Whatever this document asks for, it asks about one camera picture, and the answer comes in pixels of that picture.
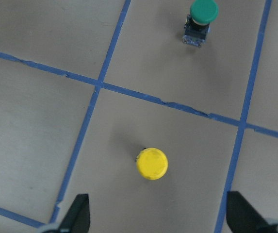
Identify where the green push button switch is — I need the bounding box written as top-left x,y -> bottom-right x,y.
182,0 -> 219,48

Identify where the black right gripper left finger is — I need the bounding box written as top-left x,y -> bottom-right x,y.
58,194 -> 91,233

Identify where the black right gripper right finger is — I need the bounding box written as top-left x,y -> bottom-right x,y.
226,191 -> 275,233

